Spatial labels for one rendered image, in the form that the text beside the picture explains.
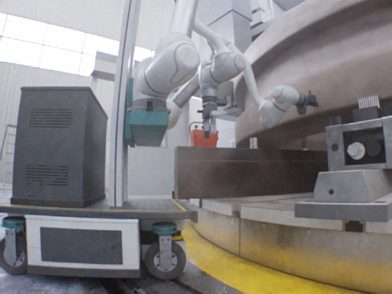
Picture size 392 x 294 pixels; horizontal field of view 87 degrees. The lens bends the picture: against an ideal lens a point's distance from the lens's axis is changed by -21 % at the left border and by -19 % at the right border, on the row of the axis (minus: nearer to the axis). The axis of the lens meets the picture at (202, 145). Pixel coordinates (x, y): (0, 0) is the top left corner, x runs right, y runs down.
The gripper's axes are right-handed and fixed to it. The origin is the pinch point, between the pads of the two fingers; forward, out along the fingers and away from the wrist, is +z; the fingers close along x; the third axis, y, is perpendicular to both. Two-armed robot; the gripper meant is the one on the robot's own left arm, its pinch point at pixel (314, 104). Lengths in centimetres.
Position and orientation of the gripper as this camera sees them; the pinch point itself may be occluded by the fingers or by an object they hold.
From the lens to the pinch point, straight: 169.1
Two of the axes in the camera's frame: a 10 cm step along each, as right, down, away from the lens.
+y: -0.1, -9.9, 1.4
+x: -5.2, 1.2, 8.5
